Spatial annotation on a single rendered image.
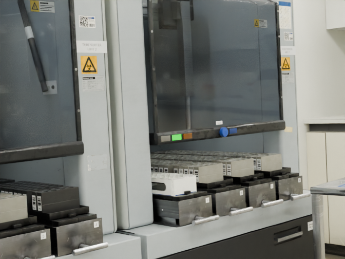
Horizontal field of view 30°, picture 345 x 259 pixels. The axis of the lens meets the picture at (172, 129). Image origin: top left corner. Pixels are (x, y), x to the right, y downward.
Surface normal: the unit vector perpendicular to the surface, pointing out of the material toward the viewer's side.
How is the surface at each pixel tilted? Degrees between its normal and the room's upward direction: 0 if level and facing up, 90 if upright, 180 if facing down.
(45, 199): 90
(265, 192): 90
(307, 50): 90
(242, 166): 90
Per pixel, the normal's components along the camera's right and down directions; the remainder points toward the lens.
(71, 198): 0.70, 0.00
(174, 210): -0.72, 0.07
